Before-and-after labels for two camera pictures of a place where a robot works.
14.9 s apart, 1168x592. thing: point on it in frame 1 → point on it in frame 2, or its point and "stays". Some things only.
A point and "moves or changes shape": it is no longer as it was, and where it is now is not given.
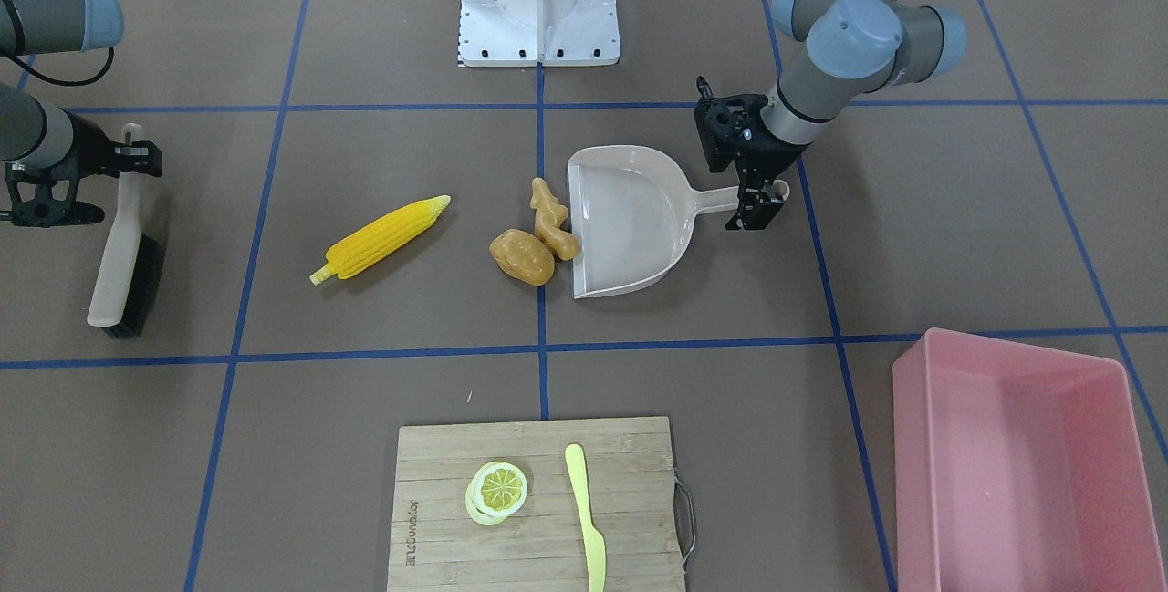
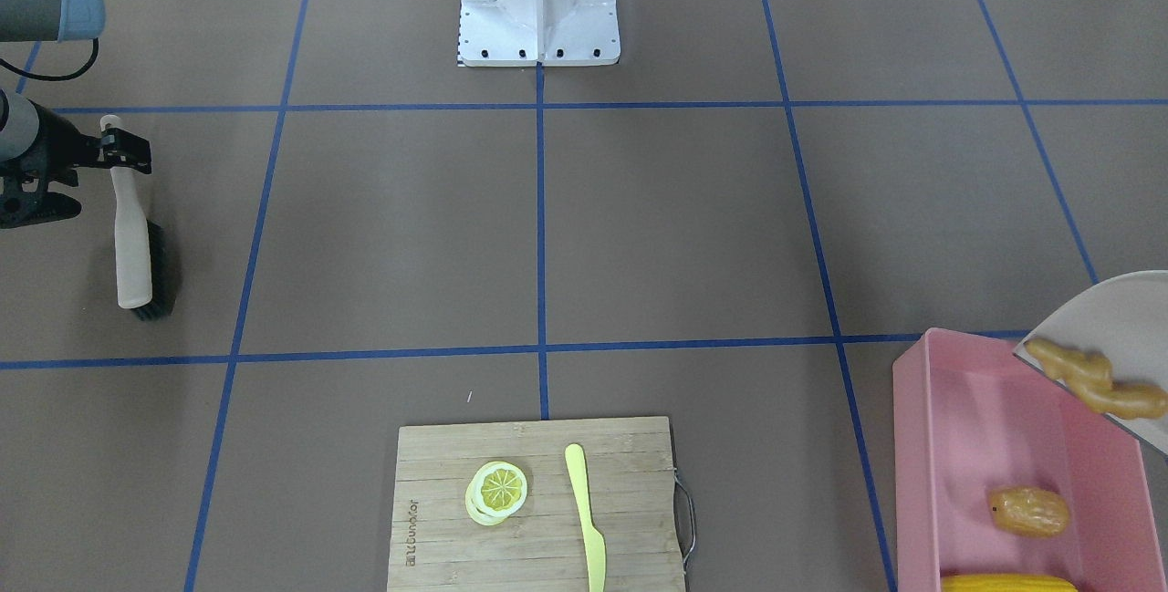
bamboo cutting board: (630, 493) stays
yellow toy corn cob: (376, 242) → (1006, 582)
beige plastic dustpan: (632, 209) → (1125, 317)
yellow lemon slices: (496, 491) stays
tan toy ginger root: (549, 216) → (1090, 379)
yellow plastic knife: (593, 541) stays
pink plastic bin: (1019, 470) stays
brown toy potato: (523, 256) → (1028, 511)
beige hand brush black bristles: (132, 266) moves or changes shape
